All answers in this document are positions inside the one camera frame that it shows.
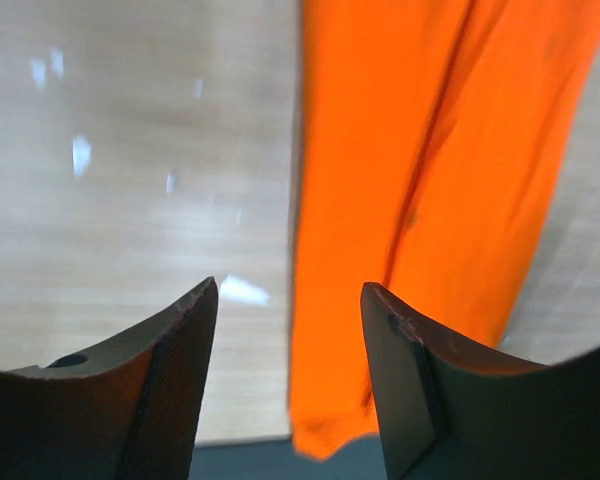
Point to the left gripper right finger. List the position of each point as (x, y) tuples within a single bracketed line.
[(449, 407)]

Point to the orange t shirt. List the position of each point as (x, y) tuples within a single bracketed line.
[(433, 136)]

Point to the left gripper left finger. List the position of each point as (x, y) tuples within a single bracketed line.
[(127, 407)]

